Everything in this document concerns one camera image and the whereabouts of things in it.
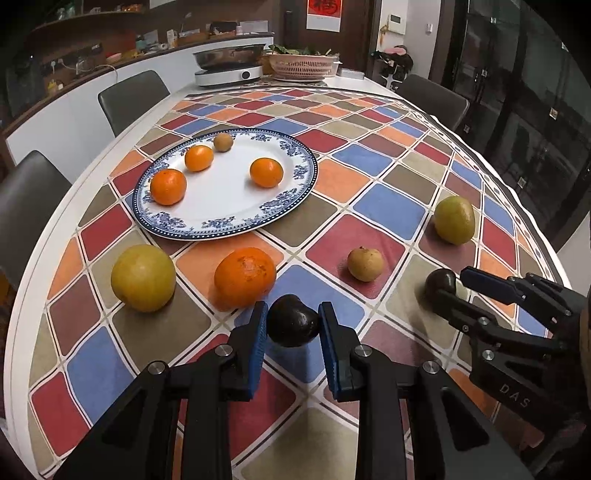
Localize red fu door poster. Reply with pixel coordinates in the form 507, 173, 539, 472
305, 0, 342, 33

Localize colourful checkered tablecloth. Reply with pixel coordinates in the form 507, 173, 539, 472
6, 87, 561, 479

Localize white lower cabinets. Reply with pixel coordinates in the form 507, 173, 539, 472
2, 35, 276, 186

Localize white wall intercom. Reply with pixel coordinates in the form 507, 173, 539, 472
387, 14, 406, 36

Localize small white box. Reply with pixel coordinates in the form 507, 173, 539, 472
338, 68, 365, 80

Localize dark chair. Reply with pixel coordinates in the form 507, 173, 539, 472
98, 70, 170, 137
0, 150, 71, 290
397, 74, 470, 131

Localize blue white porcelain plate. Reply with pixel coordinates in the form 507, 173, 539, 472
130, 128, 318, 241

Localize small tan fruit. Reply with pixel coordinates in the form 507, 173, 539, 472
213, 133, 233, 153
348, 247, 385, 283

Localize pink basket with greens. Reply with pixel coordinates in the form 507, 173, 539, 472
266, 45, 339, 82

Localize small orange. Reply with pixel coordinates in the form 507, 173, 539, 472
184, 145, 214, 172

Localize dark wooden door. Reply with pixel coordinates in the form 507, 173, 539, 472
276, 0, 382, 72

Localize dark plum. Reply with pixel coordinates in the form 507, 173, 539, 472
425, 268, 457, 302
266, 294, 321, 348

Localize large yellow pear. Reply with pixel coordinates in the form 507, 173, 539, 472
110, 244, 176, 313

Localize glass sliding door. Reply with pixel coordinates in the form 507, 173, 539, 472
431, 1, 590, 250

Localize white induction cooker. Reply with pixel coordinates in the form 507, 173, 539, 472
194, 65, 263, 88

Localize dark chair near left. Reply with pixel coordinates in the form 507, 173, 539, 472
0, 150, 71, 290

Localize dark chair right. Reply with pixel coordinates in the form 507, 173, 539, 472
397, 74, 470, 131

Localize dark chair far left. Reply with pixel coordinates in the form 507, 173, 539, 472
98, 70, 170, 137

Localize large orange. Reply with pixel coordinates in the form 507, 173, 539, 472
213, 247, 276, 310

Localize steel pot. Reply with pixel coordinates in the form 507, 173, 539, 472
193, 44, 263, 71

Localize black water dispenser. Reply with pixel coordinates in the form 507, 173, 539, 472
5, 55, 46, 117

